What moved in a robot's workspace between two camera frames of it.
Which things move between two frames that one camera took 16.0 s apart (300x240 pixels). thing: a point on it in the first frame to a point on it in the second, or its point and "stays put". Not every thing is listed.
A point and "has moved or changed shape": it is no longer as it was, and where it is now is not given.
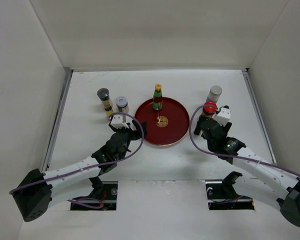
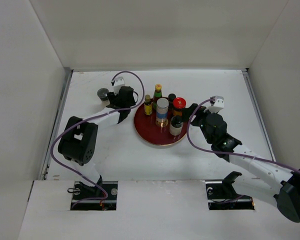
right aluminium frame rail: x=252 y=92 stays put
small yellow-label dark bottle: x=109 y=112 to x=148 y=105
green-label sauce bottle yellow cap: x=157 y=97 stays put
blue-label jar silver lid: x=214 y=94 to x=162 y=108
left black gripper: x=134 y=133 to x=113 y=97
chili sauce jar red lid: x=209 y=108 has moved or changed shape
